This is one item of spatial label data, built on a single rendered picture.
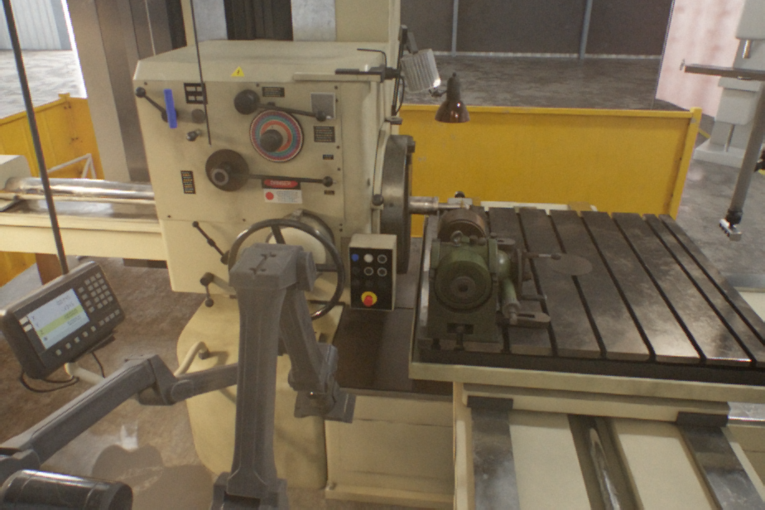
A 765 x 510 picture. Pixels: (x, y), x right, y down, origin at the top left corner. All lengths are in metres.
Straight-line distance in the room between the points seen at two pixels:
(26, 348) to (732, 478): 2.14
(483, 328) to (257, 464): 1.20
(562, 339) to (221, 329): 1.57
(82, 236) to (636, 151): 3.64
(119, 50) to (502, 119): 2.64
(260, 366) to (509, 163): 3.67
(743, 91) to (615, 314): 5.66
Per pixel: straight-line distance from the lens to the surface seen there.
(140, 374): 1.30
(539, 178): 4.42
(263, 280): 0.80
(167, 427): 3.25
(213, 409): 2.64
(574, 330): 2.10
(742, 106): 7.69
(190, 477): 2.98
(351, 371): 2.42
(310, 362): 1.09
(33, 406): 3.68
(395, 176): 1.99
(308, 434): 2.57
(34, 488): 0.93
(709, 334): 2.27
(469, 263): 1.83
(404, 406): 2.38
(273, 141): 1.74
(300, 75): 1.77
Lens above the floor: 2.16
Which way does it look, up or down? 25 degrees down
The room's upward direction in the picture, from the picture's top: straight up
